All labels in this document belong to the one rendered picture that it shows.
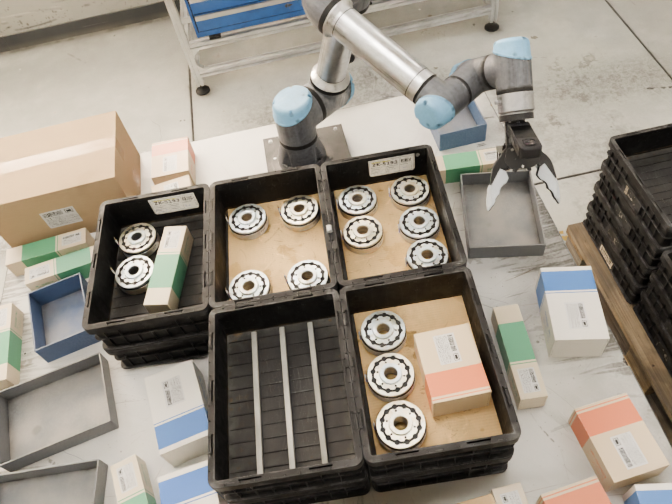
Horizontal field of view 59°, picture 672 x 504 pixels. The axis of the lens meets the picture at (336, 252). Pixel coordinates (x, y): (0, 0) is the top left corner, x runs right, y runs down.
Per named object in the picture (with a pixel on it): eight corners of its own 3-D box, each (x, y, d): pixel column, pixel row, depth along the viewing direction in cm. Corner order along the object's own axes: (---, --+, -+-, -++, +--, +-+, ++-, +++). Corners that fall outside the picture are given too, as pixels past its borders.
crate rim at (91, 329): (104, 207, 162) (100, 201, 160) (211, 188, 161) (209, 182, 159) (85, 336, 138) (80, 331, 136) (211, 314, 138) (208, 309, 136)
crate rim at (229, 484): (211, 314, 138) (208, 309, 136) (339, 292, 137) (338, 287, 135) (210, 493, 114) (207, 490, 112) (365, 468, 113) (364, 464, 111)
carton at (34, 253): (16, 276, 178) (4, 265, 174) (17, 261, 182) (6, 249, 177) (94, 254, 180) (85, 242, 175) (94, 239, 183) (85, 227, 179)
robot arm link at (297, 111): (269, 136, 179) (260, 99, 169) (301, 114, 185) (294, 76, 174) (297, 152, 173) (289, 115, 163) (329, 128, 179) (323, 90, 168)
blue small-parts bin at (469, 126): (421, 110, 199) (421, 94, 194) (465, 100, 199) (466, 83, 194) (439, 151, 187) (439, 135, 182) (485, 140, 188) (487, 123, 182)
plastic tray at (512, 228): (543, 255, 160) (546, 244, 156) (467, 258, 162) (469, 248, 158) (528, 181, 176) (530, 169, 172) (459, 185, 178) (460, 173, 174)
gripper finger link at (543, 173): (562, 192, 132) (535, 161, 131) (571, 194, 126) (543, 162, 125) (551, 202, 132) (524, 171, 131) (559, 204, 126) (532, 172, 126)
